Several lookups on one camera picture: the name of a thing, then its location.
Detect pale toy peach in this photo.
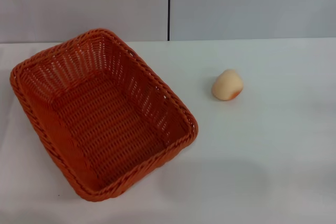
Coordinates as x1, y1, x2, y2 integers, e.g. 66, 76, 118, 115
211, 69, 244, 101

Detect orange woven plastic basket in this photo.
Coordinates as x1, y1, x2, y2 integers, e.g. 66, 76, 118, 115
9, 27, 200, 203

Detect dark vertical wall strip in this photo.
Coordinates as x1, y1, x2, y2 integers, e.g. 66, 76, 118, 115
166, 0, 172, 42

